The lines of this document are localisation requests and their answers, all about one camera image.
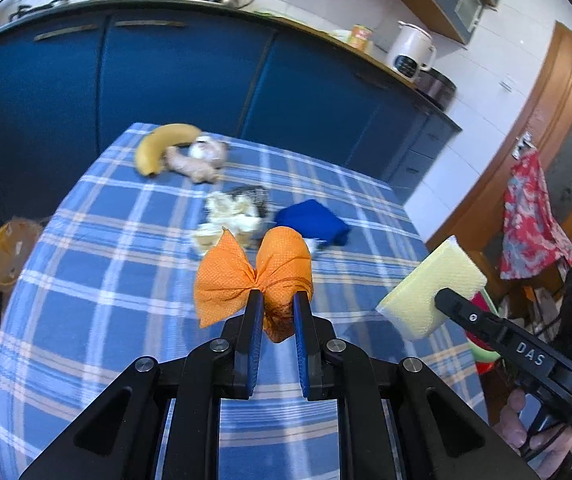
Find person's right hand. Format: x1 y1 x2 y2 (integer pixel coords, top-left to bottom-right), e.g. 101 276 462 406
496 389 572 480

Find white crumpled plastic scraps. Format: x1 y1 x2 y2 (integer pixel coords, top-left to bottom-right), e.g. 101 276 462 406
193 192 263 257

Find yellow banana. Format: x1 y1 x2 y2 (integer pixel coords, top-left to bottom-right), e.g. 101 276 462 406
135 123 203 177

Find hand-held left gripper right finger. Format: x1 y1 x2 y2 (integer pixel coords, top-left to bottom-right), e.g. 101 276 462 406
292 292 542 480

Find yellow tin can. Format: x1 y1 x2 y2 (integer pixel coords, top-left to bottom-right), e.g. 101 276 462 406
349 24 373 52

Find dark rice cooker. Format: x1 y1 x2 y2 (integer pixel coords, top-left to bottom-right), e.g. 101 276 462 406
416 69 458 112

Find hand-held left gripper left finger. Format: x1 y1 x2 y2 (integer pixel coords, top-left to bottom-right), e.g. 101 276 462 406
18 290 267 480

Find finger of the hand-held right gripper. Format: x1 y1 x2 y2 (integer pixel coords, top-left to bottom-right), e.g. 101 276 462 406
435 287 567 391

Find blue plaid tablecloth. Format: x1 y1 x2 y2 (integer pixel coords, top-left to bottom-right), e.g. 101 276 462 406
0 122 490 480

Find metal door handle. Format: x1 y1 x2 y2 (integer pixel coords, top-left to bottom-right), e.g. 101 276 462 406
513 132 535 159

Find gas stove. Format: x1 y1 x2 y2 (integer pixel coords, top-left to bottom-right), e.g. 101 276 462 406
7 0 207 22

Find orange mesh wrap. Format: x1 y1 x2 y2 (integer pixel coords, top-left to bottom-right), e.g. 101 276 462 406
194 226 313 345

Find garlic bulb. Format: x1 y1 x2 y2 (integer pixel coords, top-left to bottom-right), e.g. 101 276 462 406
188 135 230 167

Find green bin with red liner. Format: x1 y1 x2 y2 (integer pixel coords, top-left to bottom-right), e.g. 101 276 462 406
467 292 503 375

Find white electric kettle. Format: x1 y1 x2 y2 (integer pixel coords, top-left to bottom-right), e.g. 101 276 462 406
392 21 438 84

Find wooden door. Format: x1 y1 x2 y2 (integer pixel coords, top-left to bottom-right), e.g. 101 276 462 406
425 21 572 311

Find blue cloth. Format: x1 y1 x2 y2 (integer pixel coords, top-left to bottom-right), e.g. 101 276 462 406
274 199 352 247

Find ginger root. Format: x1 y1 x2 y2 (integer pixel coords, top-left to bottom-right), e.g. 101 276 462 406
165 146 220 184

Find orange bag on floor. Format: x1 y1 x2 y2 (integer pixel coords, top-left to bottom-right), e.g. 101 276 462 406
0 217 51 291

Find floral red cloth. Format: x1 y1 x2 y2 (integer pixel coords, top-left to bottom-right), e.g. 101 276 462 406
498 149 572 281

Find yellow foam fruit net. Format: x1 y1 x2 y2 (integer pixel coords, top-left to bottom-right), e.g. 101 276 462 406
376 235 488 342

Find blue base cabinets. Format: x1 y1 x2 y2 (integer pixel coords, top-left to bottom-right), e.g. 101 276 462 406
0 0 463 376

